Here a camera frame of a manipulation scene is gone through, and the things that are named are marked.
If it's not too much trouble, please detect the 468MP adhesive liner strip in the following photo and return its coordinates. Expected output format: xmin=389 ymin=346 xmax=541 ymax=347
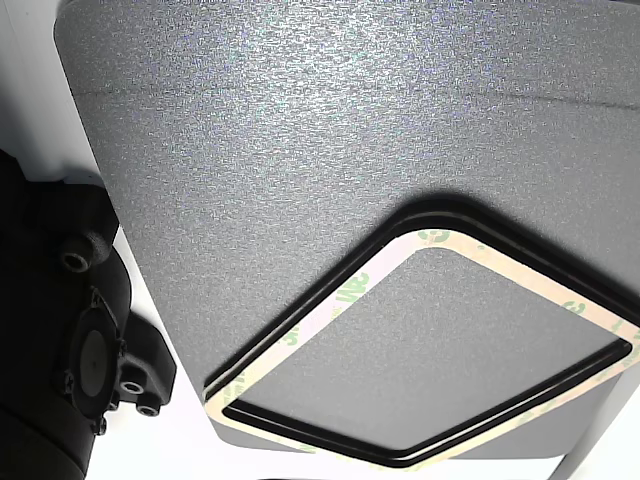
xmin=202 ymin=199 xmax=640 ymax=474

